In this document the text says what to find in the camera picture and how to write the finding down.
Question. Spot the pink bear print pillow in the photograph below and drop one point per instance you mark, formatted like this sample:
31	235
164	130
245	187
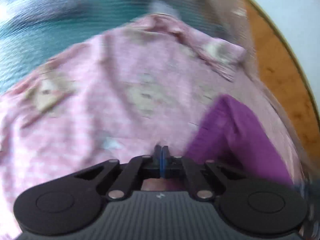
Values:
221	55

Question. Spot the wooden bed frame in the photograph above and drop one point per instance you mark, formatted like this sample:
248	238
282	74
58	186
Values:
281	73

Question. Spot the teal blue blanket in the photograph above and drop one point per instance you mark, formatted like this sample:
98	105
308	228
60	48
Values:
32	31

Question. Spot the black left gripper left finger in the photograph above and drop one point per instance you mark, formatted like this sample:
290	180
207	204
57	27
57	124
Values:
73	202

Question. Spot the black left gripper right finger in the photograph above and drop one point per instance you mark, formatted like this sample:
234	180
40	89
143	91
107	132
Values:
251	205

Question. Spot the pink bear print bedsheet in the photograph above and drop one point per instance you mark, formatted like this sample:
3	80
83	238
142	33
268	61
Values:
110	98

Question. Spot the purple garment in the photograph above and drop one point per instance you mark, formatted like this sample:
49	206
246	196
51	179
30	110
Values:
227	131

